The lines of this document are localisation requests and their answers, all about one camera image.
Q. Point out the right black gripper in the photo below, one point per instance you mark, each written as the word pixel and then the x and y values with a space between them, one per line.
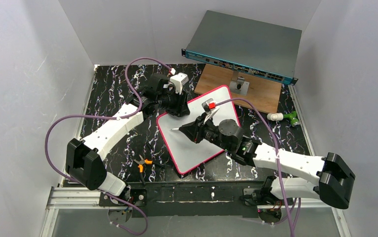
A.
pixel 198 129

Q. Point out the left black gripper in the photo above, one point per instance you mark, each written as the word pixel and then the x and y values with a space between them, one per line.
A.
pixel 178 106

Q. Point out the pink framed whiteboard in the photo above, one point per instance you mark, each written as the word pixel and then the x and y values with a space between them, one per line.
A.
pixel 185 154

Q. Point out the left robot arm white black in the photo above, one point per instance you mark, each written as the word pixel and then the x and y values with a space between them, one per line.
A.
pixel 84 158

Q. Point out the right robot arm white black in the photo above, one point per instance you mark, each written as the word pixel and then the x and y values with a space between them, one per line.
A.
pixel 328 178

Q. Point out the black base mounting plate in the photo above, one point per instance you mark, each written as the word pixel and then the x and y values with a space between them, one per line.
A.
pixel 193 198

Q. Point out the white green plastic pipe fitting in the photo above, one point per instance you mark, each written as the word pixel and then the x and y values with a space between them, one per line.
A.
pixel 292 117

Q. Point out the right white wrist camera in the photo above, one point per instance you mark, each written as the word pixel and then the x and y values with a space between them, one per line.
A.
pixel 210 109

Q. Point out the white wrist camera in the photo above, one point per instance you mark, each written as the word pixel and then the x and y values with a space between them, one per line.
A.
pixel 210 109
pixel 179 80

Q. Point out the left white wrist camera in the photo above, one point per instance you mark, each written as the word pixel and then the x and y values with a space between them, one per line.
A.
pixel 179 80

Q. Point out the orange handled pliers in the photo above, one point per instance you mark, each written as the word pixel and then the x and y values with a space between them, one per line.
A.
pixel 141 163

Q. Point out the metal bracket with black knob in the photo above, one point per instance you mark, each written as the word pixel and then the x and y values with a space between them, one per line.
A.
pixel 238 84

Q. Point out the grey blue network switch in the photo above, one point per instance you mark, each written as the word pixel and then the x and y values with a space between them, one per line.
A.
pixel 252 47

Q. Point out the aluminium frame rail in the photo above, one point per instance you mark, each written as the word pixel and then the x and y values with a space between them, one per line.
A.
pixel 81 198

